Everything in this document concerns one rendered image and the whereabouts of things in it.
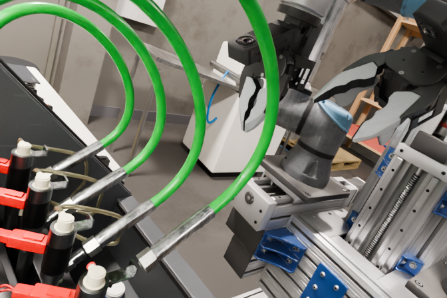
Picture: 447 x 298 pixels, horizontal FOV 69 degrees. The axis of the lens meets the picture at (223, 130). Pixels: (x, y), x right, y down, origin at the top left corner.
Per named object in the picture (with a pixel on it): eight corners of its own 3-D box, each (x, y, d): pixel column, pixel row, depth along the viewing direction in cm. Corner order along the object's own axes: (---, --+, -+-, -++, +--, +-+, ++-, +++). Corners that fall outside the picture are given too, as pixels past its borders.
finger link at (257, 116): (273, 140, 58) (295, 92, 56) (253, 140, 54) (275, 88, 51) (260, 131, 60) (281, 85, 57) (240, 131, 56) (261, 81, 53)
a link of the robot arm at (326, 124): (336, 159, 90) (360, 116, 86) (291, 138, 93) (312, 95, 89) (336, 149, 101) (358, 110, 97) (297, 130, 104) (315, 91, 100)
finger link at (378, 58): (350, 95, 43) (419, 77, 42) (351, 86, 42) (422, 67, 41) (338, 72, 46) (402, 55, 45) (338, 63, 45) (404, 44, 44)
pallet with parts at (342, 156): (317, 143, 566) (326, 124, 555) (360, 171, 506) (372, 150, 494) (269, 139, 483) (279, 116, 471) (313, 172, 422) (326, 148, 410)
